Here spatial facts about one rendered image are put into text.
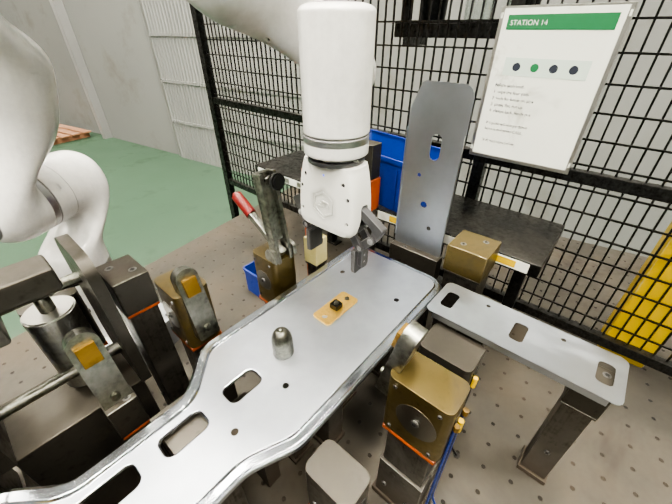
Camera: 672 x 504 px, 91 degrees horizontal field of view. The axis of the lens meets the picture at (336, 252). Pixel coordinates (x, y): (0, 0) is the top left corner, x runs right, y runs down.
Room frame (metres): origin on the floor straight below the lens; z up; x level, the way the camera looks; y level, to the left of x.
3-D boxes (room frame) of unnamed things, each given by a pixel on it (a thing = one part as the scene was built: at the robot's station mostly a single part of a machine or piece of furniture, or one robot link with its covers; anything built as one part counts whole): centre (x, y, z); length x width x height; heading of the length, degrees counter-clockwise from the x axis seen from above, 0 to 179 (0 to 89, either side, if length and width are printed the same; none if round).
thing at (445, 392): (0.25, -0.13, 0.87); 0.12 x 0.07 x 0.35; 49
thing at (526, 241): (0.89, -0.13, 1.01); 0.90 x 0.22 x 0.03; 49
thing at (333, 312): (0.43, 0.00, 1.01); 0.08 x 0.04 x 0.01; 139
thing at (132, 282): (0.39, 0.32, 0.91); 0.07 x 0.05 x 0.42; 49
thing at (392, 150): (0.88, -0.14, 1.09); 0.30 x 0.17 x 0.13; 40
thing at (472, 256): (0.55, -0.28, 0.88); 0.08 x 0.08 x 0.36; 49
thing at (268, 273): (0.55, 0.14, 0.87); 0.10 x 0.07 x 0.35; 49
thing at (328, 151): (0.43, 0.00, 1.29); 0.09 x 0.08 x 0.03; 49
